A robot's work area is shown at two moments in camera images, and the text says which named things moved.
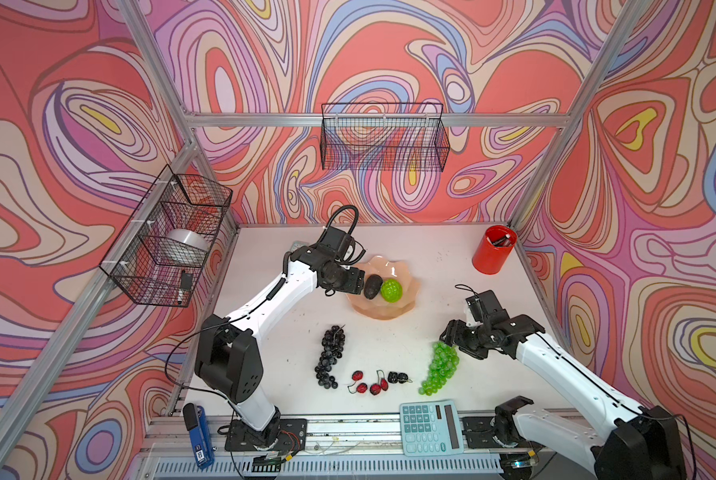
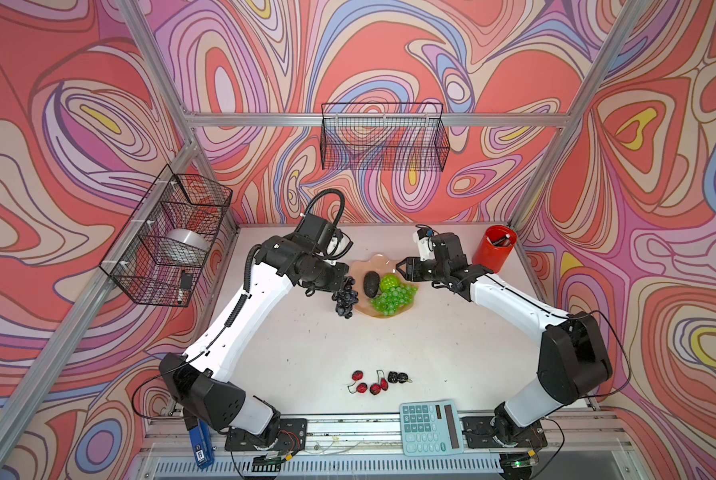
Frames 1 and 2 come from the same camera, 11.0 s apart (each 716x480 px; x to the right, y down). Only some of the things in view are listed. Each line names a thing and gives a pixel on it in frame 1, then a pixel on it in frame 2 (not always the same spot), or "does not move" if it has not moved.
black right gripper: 454,330 → 411,269
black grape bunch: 333,343 → 345,298
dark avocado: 372,285 does not move
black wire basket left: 160,255 does not move
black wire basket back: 384,137 does not move
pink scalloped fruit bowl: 377,307 does not move
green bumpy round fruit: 391,290 does not move
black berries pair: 394,378 does not move
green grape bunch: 442,367 → 390,301
